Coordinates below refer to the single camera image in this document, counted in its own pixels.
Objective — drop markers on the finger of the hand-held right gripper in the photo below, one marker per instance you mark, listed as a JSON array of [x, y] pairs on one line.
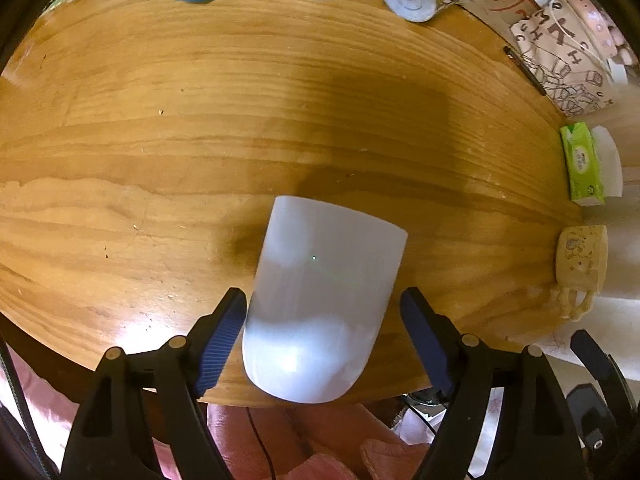
[[597, 362], [592, 420]]

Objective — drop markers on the pink patterned pouch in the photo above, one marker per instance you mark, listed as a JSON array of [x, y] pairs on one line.
[[597, 20]]

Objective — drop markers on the printed cloth pouch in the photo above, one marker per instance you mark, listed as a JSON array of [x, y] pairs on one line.
[[565, 55]]

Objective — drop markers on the green tissue pack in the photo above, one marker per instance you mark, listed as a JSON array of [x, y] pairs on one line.
[[582, 165]]

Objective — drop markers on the white cup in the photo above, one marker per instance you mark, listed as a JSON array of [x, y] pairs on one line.
[[320, 300]]

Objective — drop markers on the pink clothing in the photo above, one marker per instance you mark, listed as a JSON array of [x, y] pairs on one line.
[[310, 440]]

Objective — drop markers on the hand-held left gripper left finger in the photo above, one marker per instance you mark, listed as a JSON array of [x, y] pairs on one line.
[[220, 340]]

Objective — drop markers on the black pen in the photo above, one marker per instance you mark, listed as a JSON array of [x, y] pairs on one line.
[[525, 70]]

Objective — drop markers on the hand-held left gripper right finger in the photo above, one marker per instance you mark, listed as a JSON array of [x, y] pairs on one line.
[[425, 340]]

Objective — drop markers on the beige ceramic mug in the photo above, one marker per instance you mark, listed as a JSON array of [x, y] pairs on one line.
[[582, 255]]

